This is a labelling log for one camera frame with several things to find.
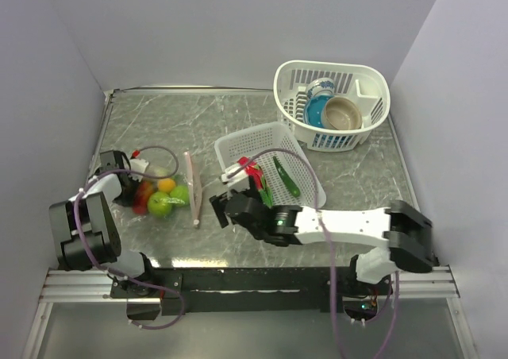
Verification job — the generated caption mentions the green fake leafy vegetable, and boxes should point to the green fake leafy vegetable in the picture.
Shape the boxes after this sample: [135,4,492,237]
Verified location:
[272,156,301,199]

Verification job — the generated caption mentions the orange fake fruit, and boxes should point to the orange fake fruit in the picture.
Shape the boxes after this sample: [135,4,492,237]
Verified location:
[157,178,177,194]

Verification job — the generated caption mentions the purple cable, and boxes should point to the purple cable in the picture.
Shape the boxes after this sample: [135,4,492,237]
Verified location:
[228,148,401,359]
[73,146,187,332]

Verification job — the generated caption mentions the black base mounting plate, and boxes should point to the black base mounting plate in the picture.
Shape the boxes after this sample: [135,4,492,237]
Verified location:
[109,266,394,325]

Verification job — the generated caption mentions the clear zip top bag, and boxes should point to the clear zip top bag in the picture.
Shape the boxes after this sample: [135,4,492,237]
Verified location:
[129,149,202,229]

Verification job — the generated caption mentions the aluminium frame rail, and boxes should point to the aluminium frame rail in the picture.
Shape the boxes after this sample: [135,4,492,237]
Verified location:
[21,267,479,358]

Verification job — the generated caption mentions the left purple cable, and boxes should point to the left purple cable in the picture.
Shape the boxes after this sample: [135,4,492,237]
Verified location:
[73,146,187,332]

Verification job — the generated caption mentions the red fake dragon fruit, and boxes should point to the red fake dragon fruit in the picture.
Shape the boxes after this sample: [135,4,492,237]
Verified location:
[242,161,274,208]

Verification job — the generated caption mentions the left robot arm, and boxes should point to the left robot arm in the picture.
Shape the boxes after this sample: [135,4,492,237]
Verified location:
[48,150,158,297]

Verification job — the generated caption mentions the white oval dish rack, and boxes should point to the white oval dish rack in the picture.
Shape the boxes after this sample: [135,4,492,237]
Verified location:
[273,60,391,152]

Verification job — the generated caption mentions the beige ceramic bowl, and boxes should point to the beige ceramic bowl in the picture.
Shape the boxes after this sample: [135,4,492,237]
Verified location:
[321,97,363,131]

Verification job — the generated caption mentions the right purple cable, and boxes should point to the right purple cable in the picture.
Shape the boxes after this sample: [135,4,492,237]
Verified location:
[228,148,401,359]

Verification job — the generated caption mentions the blue white patterned bowl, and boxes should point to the blue white patterned bowl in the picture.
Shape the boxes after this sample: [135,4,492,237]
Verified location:
[306,77,335,99]

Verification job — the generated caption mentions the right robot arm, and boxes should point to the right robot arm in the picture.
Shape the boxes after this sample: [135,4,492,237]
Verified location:
[210,190,434,295]

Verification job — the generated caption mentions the white rectangular perforated basket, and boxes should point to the white rectangular perforated basket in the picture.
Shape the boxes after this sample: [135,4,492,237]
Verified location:
[214,122,326,208]

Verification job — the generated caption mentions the green fake apple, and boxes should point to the green fake apple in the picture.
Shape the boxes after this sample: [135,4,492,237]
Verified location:
[169,185,190,207]
[147,191,173,218]

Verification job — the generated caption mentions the red fake mango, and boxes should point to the red fake mango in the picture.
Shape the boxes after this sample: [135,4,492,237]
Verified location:
[132,180,155,214]

